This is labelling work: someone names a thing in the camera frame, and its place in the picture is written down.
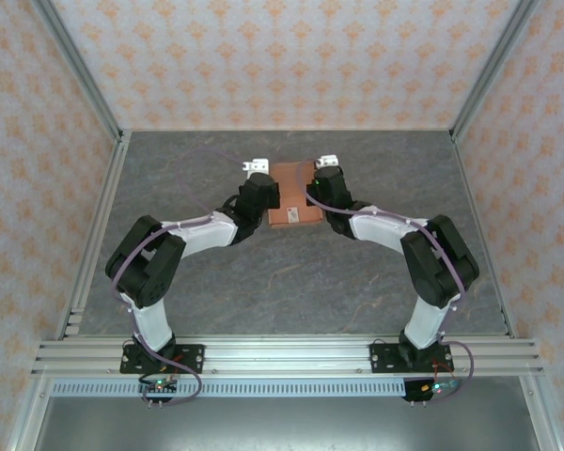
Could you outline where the brown cardboard paper box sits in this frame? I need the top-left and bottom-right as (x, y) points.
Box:
(267, 160), (326, 228)

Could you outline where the grey metal sheet panel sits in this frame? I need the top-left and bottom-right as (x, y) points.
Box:
(31, 397), (542, 451)

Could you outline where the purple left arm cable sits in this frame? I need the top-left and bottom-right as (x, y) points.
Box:
(109, 147), (248, 406)

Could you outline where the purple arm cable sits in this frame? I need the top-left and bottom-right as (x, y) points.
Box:
(296, 159), (478, 405)
(109, 147), (248, 406)

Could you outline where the aluminium table side rail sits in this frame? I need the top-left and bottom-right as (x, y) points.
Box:
(54, 131), (133, 340)
(450, 132), (519, 340)

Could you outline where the aluminium mounting rail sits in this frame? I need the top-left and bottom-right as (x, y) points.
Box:
(31, 334), (544, 378)

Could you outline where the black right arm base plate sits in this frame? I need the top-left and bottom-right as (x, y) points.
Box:
(369, 341), (453, 375)

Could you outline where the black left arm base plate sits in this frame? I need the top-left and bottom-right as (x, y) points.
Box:
(118, 344), (206, 375)

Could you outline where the slotted grey cable duct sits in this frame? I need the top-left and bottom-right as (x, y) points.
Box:
(50, 380), (458, 398)

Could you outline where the aluminium frame post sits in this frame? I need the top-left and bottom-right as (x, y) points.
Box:
(29, 0), (126, 143)
(449, 0), (542, 143)

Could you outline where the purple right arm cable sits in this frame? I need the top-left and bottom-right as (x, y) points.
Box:
(296, 159), (478, 405)

